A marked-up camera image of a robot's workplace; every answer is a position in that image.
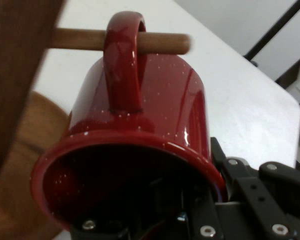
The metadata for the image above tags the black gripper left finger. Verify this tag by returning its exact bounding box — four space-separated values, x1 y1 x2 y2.
70 186 225 240

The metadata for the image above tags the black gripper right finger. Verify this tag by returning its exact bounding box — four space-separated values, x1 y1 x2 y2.
209 136 300 240

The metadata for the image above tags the red speckled enamel mug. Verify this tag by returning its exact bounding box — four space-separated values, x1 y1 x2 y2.
30 11 227 240

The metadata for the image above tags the black tripod stand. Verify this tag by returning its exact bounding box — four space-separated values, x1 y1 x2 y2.
243 0 300 91

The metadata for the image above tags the brown wooden mug tree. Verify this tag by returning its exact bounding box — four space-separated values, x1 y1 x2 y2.
0 0 192 240

